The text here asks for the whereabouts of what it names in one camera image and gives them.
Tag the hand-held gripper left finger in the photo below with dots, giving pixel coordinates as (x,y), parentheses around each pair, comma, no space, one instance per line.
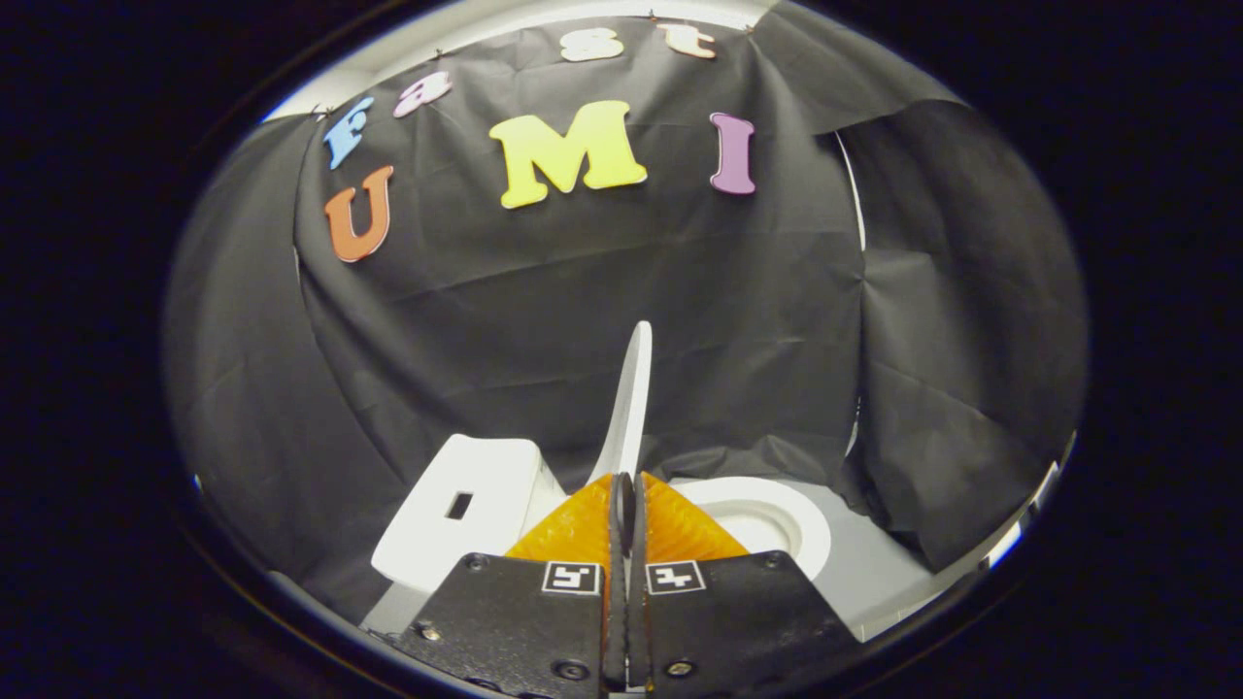
(524,621)

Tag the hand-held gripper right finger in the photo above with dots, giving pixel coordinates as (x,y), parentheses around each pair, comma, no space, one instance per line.
(738,621)

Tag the white toilet lid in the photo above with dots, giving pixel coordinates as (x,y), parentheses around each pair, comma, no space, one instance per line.
(629,408)

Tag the white toilet bowl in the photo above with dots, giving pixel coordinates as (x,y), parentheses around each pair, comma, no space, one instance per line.
(787,515)

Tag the white toilet tank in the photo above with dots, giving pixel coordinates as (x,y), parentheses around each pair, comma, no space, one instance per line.
(456,524)

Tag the black backdrop cloth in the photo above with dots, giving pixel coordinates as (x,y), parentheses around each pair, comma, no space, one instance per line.
(544,311)

